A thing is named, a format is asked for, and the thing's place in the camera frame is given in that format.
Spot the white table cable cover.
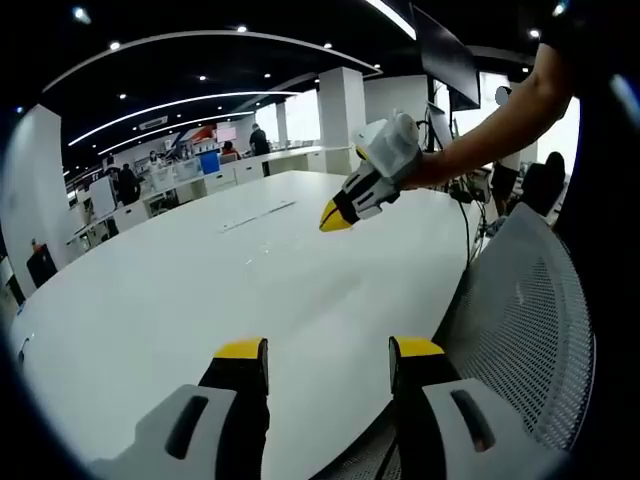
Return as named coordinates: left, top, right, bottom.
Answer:
left=216, top=200, right=297, bottom=234

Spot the black hanging screen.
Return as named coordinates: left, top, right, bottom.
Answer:
left=411, top=4, right=482, bottom=109

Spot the long white counter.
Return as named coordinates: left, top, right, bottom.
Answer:
left=67, top=145, right=351, bottom=246

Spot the desk monitor on stand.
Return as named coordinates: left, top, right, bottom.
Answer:
left=426, top=101, right=455, bottom=154

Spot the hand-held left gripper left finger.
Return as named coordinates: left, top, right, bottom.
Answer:
left=87, top=337, right=272, bottom=480

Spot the grey mesh office chair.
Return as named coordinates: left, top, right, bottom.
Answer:
left=319, top=201, right=597, bottom=480

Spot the black cable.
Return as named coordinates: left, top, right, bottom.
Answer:
left=451, top=191, right=475, bottom=267

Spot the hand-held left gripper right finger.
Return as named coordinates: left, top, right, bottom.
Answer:
left=388, top=335, right=572, bottom=480

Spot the white pillar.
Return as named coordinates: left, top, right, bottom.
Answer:
left=316, top=66, right=369, bottom=176
left=0, top=103, right=72, bottom=297

